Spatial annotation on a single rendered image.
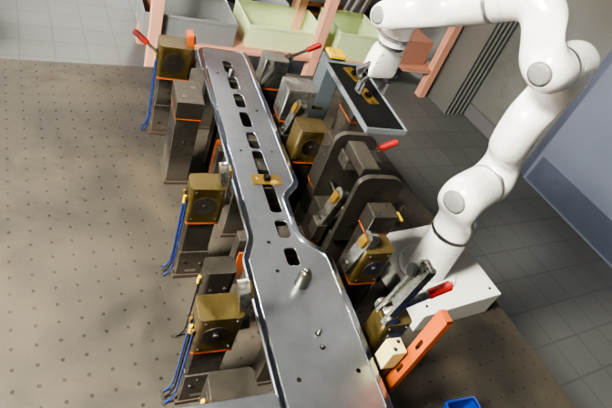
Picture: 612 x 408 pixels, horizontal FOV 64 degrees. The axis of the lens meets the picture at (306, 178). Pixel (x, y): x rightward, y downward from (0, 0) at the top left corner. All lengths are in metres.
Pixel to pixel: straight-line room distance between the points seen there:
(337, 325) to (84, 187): 0.93
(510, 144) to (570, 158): 2.73
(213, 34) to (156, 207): 2.06
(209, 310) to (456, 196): 0.68
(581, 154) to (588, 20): 0.93
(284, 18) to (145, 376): 3.26
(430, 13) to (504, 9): 0.18
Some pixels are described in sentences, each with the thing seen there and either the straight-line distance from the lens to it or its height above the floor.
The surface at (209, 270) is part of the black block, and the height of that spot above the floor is 0.99.
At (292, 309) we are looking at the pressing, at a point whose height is 1.00.
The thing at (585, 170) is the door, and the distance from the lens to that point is 3.95.
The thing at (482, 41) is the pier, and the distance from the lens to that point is 4.27.
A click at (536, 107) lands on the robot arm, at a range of 1.27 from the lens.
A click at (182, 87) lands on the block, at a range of 1.55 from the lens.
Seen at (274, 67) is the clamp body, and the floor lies 1.03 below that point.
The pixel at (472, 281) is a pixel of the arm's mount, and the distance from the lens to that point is 1.71.
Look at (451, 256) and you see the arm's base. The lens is 1.52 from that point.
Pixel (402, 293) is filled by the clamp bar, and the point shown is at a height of 1.13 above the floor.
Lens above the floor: 1.85
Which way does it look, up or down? 38 degrees down
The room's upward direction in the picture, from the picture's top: 22 degrees clockwise
